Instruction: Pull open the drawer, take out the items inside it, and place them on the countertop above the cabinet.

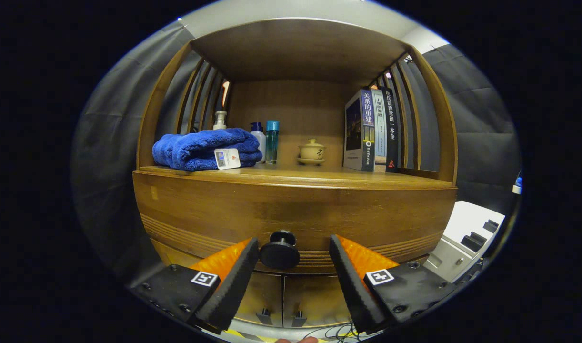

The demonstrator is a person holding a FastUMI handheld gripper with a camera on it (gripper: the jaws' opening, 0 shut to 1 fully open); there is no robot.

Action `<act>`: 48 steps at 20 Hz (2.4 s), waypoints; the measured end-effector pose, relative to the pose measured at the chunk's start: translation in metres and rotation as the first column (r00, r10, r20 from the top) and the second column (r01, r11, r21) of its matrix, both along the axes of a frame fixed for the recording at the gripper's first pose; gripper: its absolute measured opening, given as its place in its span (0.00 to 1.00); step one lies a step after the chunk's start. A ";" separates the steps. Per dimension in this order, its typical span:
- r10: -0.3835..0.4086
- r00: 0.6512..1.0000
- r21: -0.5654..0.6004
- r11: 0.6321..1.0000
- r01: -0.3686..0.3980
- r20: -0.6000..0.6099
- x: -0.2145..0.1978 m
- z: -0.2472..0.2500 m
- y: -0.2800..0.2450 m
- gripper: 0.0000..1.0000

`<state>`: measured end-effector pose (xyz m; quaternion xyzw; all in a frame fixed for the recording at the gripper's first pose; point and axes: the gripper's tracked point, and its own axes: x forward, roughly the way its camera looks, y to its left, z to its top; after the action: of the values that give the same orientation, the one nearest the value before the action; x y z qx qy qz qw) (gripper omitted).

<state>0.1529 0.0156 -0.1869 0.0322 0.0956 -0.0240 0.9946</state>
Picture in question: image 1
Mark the white table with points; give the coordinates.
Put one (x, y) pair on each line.
(467, 216)

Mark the black round drawer knob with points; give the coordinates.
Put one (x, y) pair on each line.
(279, 255)

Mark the wooden countertop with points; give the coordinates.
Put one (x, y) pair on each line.
(319, 175)

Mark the small blue and white device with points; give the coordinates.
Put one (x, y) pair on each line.
(517, 183)

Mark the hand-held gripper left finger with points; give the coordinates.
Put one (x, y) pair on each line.
(231, 286)

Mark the blue folded towel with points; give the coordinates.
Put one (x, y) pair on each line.
(191, 147)

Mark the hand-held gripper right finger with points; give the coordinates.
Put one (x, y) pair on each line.
(353, 281)

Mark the beige lidded teacup with saucer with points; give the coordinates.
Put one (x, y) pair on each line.
(312, 152)

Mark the white bottle with blue cap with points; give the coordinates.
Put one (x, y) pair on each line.
(258, 140)

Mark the book with black spine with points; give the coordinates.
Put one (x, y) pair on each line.
(392, 133)

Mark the clear teal bottle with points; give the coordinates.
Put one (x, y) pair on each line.
(272, 143)

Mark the book with pale spine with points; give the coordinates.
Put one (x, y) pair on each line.
(379, 133)

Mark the white pump bottle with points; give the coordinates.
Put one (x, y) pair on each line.
(219, 121)

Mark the brown wooden cabinet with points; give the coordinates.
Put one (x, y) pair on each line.
(296, 52)

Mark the black plastic block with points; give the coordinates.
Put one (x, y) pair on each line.
(491, 225)
(473, 240)

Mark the brown wooden drawer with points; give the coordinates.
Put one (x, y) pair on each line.
(296, 209)

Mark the grey book with blue spine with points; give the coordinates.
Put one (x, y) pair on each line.
(355, 128)

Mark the wooden cabinet door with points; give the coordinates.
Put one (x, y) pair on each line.
(315, 297)
(267, 295)

